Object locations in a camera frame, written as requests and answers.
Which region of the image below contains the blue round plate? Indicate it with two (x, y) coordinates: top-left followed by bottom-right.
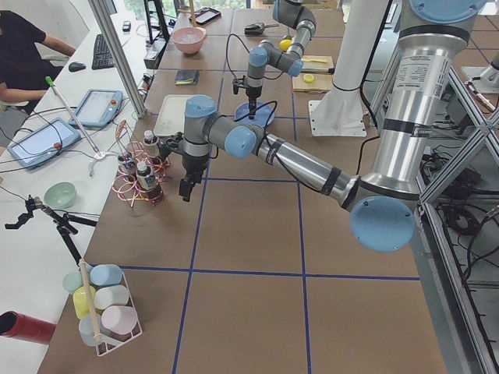
(234, 101), (276, 127)

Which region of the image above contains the dark drink bottle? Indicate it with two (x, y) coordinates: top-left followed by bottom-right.
(143, 130), (161, 164)
(136, 161), (164, 203)
(117, 153), (136, 175)

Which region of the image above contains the wooden cutting board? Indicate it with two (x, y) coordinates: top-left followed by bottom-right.
(292, 55), (334, 93)

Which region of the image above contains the half lemon slice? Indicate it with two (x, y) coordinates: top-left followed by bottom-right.
(303, 73), (315, 84)

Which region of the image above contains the yellow lemon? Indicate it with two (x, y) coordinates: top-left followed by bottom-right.
(279, 39), (292, 52)

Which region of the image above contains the cream rectangular tray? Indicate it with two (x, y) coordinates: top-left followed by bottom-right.
(153, 94), (193, 137)

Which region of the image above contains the grey folded cloth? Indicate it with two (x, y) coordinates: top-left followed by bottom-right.
(175, 69), (200, 86)

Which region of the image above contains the metal scoop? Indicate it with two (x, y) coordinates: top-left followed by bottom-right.
(244, 23), (279, 36)

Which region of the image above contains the pink bowl with ice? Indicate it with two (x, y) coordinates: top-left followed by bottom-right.
(171, 27), (206, 55)

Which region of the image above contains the blue pastel cup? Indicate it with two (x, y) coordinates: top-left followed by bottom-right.
(90, 264), (122, 287)

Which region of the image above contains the green small bowl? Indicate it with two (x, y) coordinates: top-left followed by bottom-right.
(44, 182), (77, 210)

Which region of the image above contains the white pastel cup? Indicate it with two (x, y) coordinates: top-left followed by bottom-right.
(94, 284), (129, 310)

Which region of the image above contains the blue teach pendant tablet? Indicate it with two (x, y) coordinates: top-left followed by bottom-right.
(7, 118), (80, 168)

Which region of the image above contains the mint pastel cup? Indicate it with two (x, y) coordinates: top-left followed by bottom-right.
(62, 271), (83, 295)

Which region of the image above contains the pink pastel cup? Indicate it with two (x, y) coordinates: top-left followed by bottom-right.
(101, 305), (138, 335)

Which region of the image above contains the yellow pastel cup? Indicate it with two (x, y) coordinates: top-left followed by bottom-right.
(73, 286), (90, 319)

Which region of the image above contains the black keyboard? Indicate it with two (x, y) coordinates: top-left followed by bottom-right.
(91, 34), (115, 70)

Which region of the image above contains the black computer mouse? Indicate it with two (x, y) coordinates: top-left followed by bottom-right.
(68, 62), (86, 72)

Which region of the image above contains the light blue grey cup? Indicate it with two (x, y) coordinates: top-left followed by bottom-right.
(78, 313), (97, 347)

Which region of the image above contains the person in black shirt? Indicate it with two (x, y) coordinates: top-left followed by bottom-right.
(1, 10), (76, 114)

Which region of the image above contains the red cylinder tube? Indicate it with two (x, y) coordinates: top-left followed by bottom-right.
(1, 311), (56, 345)

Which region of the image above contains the copper wire bottle rack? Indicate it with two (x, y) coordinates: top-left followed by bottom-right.
(111, 120), (171, 208)

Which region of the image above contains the black handled knife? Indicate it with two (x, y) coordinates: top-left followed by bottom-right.
(301, 68), (335, 75)

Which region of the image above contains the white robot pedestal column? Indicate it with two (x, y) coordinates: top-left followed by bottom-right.
(309, 0), (391, 137)

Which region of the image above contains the aluminium frame post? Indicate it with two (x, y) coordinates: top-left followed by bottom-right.
(88, 0), (147, 118)

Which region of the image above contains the white wire cup rack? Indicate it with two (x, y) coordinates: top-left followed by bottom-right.
(79, 260), (143, 356)

